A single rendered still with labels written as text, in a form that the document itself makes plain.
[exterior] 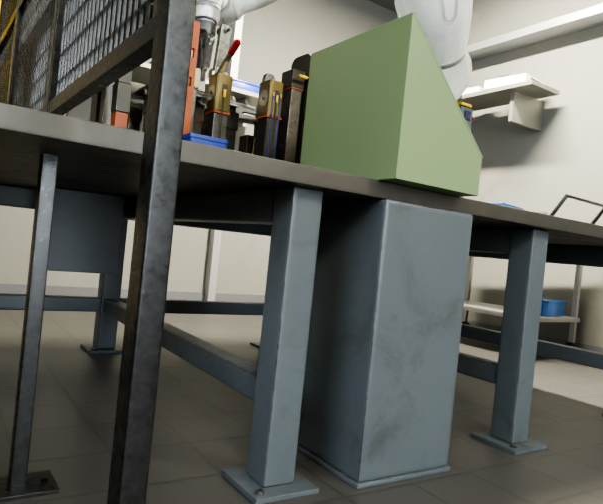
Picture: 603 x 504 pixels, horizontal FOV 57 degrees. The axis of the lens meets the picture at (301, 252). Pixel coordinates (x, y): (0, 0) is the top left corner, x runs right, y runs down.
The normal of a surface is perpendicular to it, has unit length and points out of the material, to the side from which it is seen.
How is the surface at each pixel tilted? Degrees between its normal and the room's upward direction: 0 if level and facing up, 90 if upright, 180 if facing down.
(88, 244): 90
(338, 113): 90
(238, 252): 90
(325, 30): 90
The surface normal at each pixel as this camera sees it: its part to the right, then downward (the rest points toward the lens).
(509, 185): -0.83, -0.08
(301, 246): 0.55, 0.06
